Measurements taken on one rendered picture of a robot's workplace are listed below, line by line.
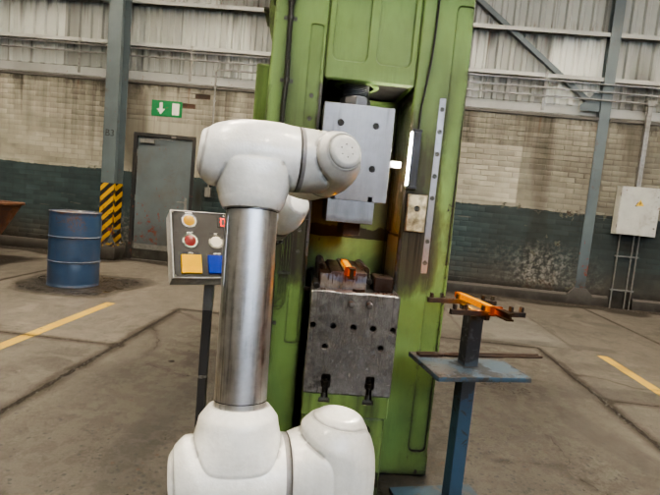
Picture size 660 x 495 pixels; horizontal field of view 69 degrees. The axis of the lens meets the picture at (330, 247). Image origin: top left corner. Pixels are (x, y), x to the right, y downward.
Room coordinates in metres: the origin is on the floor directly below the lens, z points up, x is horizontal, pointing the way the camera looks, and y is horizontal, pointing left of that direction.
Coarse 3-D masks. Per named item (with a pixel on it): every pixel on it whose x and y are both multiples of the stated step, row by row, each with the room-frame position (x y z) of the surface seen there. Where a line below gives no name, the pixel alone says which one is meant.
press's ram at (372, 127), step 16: (336, 112) 2.06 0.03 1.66; (352, 112) 2.07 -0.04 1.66; (368, 112) 2.07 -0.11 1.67; (384, 112) 2.08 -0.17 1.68; (320, 128) 2.32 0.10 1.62; (336, 128) 2.06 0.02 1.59; (352, 128) 2.07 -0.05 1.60; (368, 128) 2.07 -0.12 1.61; (384, 128) 2.08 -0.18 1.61; (368, 144) 2.07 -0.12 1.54; (384, 144) 2.08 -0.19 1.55; (368, 160) 2.07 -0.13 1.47; (384, 160) 2.08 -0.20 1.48; (368, 176) 2.07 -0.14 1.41; (384, 176) 2.08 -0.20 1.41; (352, 192) 2.07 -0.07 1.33; (368, 192) 2.07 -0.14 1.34; (384, 192) 2.08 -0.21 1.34
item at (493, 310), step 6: (462, 294) 2.04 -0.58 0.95; (468, 300) 1.97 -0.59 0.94; (474, 300) 1.93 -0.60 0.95; (480, 306) 1.88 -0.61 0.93; (486, 306) 1.83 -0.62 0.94; (492, 306) 1.78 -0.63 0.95; (498, 306) 1.79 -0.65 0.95; (492, 312) 1.78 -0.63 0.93; (498, 312) 1.77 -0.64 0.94; (504, 312) 1.72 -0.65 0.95; (510, 312) 1.71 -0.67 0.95; (504, 318) 1.71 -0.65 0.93; (510, 318) 1.70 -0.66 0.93
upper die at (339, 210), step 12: (324, 204) 2.29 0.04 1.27; (336, 204) 2.07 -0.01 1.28; (348, 204) 2.07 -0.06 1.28; (360, 204) 2.07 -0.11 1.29; (372, 204) 2.08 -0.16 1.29; (324, 216) 2.19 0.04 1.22; (336, 216) 2.07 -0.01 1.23; (348, 216) 2.07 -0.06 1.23; (360, 216) 2.07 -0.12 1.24; (372, 216) 2.08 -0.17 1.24
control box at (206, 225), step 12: (168, 216) 1.87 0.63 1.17; (180, 216) 1.86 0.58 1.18; (192, 216) 1.88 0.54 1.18; (204, 216) 1.91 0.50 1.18; (216, 216) 1.93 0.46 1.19; (168, 228) 1.86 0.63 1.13; (180, 228) 1.84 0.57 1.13; (192, 228) 1.86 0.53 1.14; (204, 228) 1.88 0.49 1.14; (216, 228) 1.91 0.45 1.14; (168, 240) 1.84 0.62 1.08; (180, 240) 1.81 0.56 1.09; (204, 240) 1.86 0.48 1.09; (168, 252) 1.83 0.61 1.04; (180, 252) 1.79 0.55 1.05; (192, 252) 1.81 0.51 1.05; (204, 252) 1.83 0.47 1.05; (216, 252) 1.86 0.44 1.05; (168, 264) 1.82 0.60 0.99; (180, 264) 1.77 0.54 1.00; (204, 264) 1.81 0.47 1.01; (180, 276) 1.75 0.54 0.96; (192, 276) 1.77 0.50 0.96; (204, 276) 1.79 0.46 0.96; (216, 276) 1.81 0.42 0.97
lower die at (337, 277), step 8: (320, 264) 2.32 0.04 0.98; (328, 264) 2.30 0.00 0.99; (336, 264) 2.30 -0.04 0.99; (352, 264) 2.34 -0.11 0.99; (320, 272) 2.08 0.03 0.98; (328, 272) 2.08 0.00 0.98; (336, 272) 2.07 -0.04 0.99; (344, 272) 2.07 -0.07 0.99; (360, 272) 2.09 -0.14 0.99; (320, 280) 2.06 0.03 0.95; (328, 280) 2.07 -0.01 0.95; (336, 280) 2.07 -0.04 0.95; (344, 280) 2.07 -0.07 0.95; (352, 280) 2.07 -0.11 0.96; (360, 280) 2.07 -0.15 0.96; (336, 288) 2.07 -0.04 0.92; (344, 288) 2.07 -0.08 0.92; (352, 288) 2.07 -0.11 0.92; (360, 288) 2.07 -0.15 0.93
